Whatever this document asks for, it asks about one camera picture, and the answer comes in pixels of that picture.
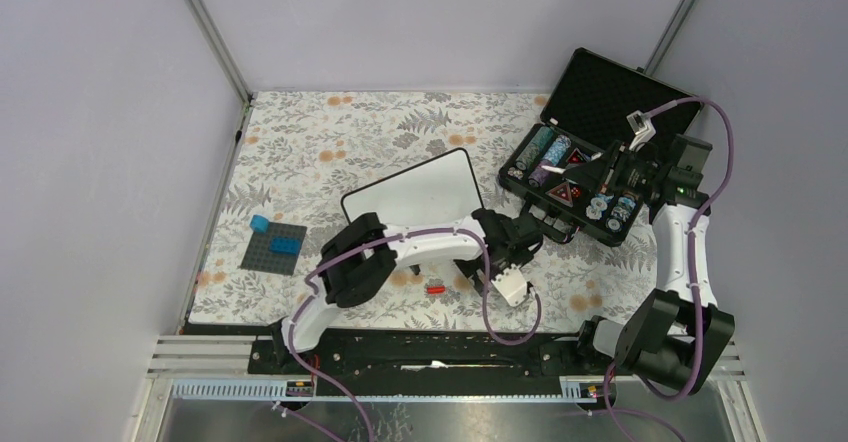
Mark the small white whiteboard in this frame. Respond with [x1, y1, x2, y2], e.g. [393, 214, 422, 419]
[340, 148, 485, 276]

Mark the white marker pen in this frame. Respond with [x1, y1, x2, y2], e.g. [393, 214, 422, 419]
[538, 165, 574, 175]

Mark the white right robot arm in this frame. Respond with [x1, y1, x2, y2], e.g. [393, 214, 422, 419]
[571, 134, 735, 400]

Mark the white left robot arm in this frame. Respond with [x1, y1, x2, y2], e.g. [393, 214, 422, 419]
[271, 208, 543, 373]

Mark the blue poker chip stack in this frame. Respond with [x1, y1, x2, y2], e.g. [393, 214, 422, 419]
[540, 135, 572, 166]

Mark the purple poker chip stack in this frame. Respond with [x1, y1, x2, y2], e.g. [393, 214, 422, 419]
[527, 166, 556, 188]

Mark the teal poker chip stack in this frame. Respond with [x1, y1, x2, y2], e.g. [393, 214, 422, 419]
[514, 125, 554, 171]

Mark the black poker chip case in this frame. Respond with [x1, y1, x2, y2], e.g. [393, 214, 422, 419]
[498, 48, 704, 247]

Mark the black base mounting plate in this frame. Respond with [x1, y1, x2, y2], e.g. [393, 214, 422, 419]
[248, 324, 611, 399]

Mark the floral patterned table mat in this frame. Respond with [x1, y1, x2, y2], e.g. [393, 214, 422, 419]
[184, 92, 657, 334]

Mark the light blue lego brick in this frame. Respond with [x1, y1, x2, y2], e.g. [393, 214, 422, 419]
[249, 215, 270, 233]

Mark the grey lego baseplate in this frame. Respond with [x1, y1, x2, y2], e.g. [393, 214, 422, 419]
[240, 216, 307, 276]

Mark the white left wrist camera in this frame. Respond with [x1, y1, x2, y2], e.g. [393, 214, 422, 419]
[492, 266, 531, 307]

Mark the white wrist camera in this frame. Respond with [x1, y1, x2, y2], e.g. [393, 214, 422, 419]
[492, 266, 531, 307]
[626, 111, 656, 152]

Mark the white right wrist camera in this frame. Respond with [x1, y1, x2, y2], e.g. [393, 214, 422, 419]
[626, 111, 656, 152]

